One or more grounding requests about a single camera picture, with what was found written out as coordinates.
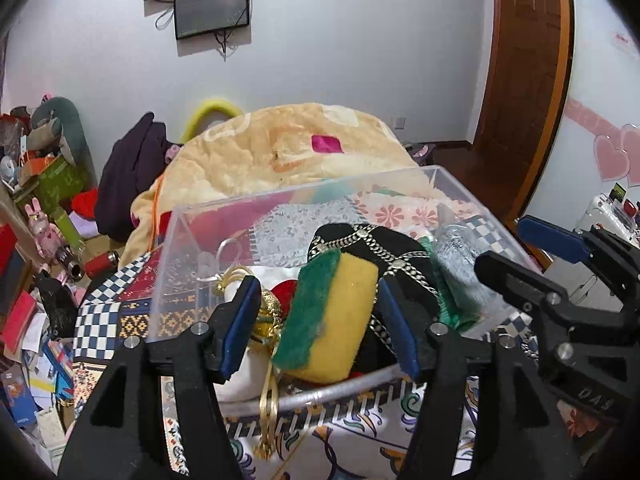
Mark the red box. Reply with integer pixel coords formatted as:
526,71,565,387
0,224,17,273

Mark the white drawstring pouch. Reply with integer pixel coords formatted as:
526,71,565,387
215,266,300,403

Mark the pink bunny toy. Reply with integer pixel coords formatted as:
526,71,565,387
24,197,65,261

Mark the small wall monitor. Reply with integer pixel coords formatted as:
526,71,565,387
174,0,250,40

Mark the black chain-pattern pouch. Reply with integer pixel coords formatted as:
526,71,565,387
307,223,440,374

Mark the green tube bottle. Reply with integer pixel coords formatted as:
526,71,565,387
51,206,86,255

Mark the purple bag on floor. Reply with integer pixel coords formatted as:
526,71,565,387
402,142,437,167

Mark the yellow green sponge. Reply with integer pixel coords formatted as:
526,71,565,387
272,249,378,385

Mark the yellow fleece blanket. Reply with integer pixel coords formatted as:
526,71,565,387
119,103,418,266

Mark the grey green plush toy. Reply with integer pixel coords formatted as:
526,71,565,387
30,96,89,166

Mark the red cylinder can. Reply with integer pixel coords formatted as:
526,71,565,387
85,250,119,280

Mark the clear plastic storage bin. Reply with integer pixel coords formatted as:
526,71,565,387
146,166,536,414

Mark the green knitted cloth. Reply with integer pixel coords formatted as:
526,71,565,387
419,236,480,333

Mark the red book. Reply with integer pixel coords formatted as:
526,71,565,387
1,290,36,353

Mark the red cushion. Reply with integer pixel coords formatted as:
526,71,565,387
70,188,98,220

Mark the brown wooden door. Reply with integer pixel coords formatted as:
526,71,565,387
474,0,562,221

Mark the green cardboard box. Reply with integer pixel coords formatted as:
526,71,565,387
12,156,89,214

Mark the yellow curved pillow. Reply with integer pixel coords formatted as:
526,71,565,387
180,99,243,144

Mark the dark purple clothing pile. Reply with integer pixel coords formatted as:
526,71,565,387
94,112,174,243

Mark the wooden wardrobe with sliding doors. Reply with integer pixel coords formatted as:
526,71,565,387
470,0,640,271

